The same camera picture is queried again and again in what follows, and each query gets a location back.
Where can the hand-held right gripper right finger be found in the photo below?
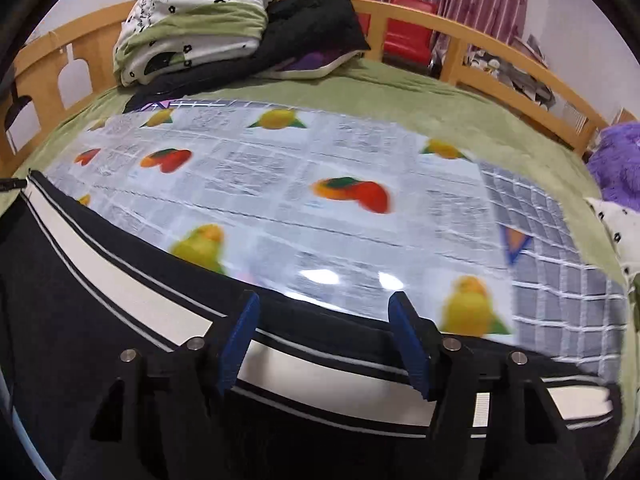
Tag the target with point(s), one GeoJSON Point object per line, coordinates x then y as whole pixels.
{"type": "Point", "coordinates": [410, 345]}

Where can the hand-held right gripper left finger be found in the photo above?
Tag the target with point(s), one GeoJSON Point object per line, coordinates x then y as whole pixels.
{"type": "Point", "coordinates": [240, 340]}

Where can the black pants white striped waistband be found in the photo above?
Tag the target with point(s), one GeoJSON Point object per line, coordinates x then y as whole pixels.
{"type": "Point", "coordinates": [100, 360]}

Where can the grey checked cloth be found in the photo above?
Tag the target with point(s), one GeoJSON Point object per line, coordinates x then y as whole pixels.
{"type": "Point", "coordinates": [565, 300]}

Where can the fruit printed plastic sheet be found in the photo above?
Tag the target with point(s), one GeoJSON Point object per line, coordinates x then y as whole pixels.
{"type": "Point", "coordinates": [280, 170]}

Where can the white pillow black dots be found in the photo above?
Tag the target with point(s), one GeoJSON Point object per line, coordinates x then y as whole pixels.
{"type": "Point", "coordinates": [620, 230]}

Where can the green bed sheet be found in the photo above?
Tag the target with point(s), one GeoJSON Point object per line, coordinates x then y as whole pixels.
{"type": "Point", "coordinates": [400, 90]}

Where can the purple plush toy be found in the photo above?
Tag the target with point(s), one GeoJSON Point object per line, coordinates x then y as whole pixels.
{"type": "Point", "coordinates": [620, 160]}

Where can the purple cushion cream edge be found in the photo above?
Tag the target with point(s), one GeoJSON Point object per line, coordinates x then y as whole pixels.
{"type": "Point", "coordinates": [305, 62]}

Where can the pile of household clutter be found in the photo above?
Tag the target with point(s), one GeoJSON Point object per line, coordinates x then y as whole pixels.
{"type": "Point", "coordinates": [520, 75]}

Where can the red chair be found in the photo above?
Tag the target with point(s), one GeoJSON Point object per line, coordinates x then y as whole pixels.
{"type": "Point", "coordinates": [363, 20]}
{"type": "Point", "coordinates": [407, 35]}

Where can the folded white green quilt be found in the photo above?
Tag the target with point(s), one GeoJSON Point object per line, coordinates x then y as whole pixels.
{"type": "Point", "coordinates": [200, 25]}

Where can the wooden bed frame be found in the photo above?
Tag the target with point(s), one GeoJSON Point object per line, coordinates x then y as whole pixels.
{"type": "Point", "coordinates": [378, 35]}

